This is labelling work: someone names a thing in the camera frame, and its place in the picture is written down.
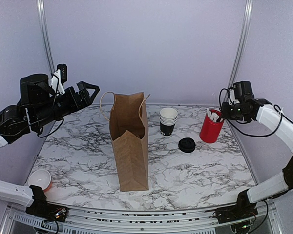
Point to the orange white bowl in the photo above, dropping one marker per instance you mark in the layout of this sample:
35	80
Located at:
41	178

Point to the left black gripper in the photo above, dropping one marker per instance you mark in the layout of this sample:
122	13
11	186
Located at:
75	104

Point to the right aluminium frame post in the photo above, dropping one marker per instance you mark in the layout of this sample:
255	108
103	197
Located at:
242	41

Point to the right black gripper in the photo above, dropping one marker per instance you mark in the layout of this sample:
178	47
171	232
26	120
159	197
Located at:
225	112

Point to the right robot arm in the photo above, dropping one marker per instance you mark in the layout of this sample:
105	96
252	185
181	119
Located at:
265	135

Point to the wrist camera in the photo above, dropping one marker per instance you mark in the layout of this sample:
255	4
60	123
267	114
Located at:
59	77
231	95

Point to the front aluminium rail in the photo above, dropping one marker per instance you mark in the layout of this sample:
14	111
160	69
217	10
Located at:
77	220

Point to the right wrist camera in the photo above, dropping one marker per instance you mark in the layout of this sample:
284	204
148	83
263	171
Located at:
231	95

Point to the brown paper bag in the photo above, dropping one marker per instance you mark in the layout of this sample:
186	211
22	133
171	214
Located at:
128	126

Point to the aluminium frame post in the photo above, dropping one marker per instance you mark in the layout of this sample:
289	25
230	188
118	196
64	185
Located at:
45	34
242	41

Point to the red cylindrical container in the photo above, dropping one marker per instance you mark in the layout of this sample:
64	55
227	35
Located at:
211	130

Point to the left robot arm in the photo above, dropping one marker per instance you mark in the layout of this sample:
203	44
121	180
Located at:
15	149

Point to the white packets in container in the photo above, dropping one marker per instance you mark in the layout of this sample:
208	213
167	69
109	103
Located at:
213	116

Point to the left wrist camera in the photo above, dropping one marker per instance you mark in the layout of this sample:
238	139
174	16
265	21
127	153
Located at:
59	77

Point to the left aluminium frame post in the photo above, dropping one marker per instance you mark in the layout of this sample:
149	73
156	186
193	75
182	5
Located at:
45	34

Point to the stack of paper cups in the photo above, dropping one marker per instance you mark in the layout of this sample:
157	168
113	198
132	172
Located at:
168	119

